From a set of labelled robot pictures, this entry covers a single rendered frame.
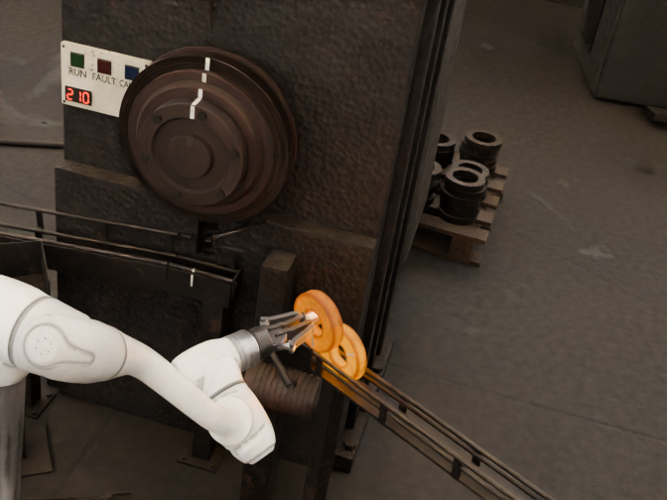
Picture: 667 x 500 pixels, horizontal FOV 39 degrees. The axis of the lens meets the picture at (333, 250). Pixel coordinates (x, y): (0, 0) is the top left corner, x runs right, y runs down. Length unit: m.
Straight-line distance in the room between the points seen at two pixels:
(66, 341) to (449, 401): 2.15
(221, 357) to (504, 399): 1.69
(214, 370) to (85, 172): 0.94
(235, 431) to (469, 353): 1.87
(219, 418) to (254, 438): 0.13
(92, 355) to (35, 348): 0.10
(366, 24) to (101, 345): 1.15
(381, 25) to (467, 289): 1.95
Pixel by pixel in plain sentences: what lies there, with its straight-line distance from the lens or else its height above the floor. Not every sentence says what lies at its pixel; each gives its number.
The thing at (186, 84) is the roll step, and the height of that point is 1.28.
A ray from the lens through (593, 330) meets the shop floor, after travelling 4.08.
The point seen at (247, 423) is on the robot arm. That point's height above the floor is 0.84.
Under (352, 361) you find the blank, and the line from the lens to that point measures 2.40.
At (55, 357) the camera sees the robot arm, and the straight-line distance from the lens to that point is 1.55.
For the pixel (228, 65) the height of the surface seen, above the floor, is 1.34.
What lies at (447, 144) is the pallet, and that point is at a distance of 4.69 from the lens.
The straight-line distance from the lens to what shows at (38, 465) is 3.09.
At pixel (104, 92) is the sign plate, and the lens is 2.69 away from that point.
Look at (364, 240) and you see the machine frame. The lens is 2.60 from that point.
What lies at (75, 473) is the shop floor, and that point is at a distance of 3.07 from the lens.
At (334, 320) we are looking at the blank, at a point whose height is 0.90.
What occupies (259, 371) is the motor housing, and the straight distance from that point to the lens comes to 2.63.
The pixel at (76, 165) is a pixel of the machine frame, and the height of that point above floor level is 0.87.
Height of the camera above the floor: 2.22
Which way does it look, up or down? 32 degrees down
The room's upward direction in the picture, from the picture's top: 9 degrees clockwise
